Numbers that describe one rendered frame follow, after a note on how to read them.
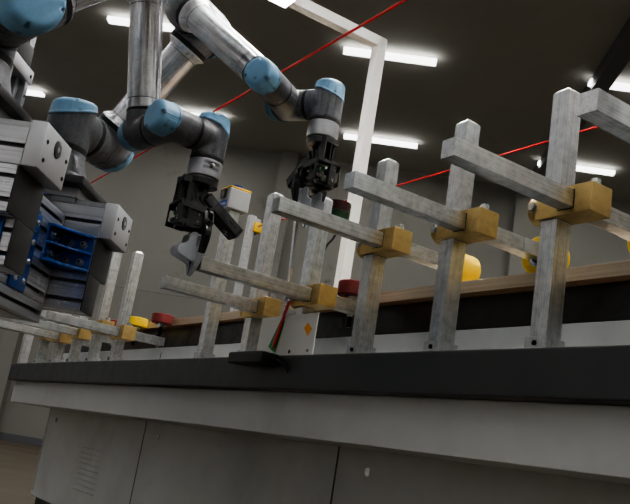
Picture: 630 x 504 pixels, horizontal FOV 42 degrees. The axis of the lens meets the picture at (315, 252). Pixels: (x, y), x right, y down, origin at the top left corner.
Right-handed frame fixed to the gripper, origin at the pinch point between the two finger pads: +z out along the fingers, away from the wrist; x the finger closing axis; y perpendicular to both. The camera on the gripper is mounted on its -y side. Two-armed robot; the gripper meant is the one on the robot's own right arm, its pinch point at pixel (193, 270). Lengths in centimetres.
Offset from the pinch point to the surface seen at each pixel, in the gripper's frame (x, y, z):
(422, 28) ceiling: -567, -472, -489
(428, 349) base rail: 45, -30, 12
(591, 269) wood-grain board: 65, -49, -7
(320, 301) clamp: 5.0, -30.2, -0.2
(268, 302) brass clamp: -20.0, -30.5, -1.8
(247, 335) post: -27.5, -30.3, 6.5
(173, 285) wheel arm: -23.5, -5.8, -0.3
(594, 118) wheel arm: 100, -5, -10
